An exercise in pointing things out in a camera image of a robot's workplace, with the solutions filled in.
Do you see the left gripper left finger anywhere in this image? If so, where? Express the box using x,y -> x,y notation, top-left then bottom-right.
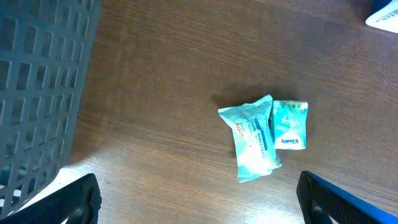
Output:
1,174 -> 102,224

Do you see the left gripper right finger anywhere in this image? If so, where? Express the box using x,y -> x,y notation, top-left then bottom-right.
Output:
296,171 -> 397,223

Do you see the small teal tissue pack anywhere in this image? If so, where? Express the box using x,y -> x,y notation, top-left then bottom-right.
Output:
271,100 -> 308,150

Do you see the teal wet wipes pack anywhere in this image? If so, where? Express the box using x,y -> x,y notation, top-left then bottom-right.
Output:
218,95 -> 282,183

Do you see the white barcode scanner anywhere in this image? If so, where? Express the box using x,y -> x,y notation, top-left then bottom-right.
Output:
365,0 -> 398,34

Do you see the grey plastic mesh basket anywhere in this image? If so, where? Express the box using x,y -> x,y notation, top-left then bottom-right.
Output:
1,0 -> 101,218

